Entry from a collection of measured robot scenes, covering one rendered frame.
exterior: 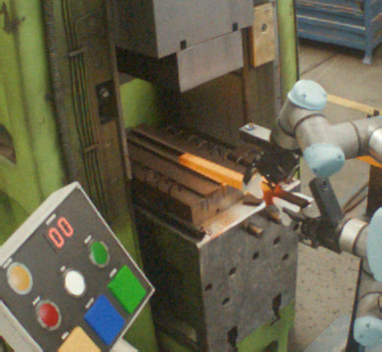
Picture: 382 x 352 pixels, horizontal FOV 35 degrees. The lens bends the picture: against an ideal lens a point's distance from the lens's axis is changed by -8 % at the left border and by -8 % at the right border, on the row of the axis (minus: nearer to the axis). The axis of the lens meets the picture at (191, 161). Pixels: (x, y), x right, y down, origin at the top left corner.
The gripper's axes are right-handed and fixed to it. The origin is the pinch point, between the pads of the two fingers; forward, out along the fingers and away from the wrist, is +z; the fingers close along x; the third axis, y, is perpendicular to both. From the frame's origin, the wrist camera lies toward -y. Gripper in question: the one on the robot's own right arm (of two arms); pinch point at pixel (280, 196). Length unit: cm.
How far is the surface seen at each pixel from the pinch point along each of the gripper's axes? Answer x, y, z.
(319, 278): 79, 102, 46
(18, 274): -66, -16, 1
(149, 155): -3.6, 1.9, 42.4
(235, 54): 5.5, -29.3, 16.5
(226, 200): -0.8, 7.5, 17.3
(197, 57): -6.2, -32.2, 16.5
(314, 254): 92, 102, 59
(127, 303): -45.8, 1.7, -0.9
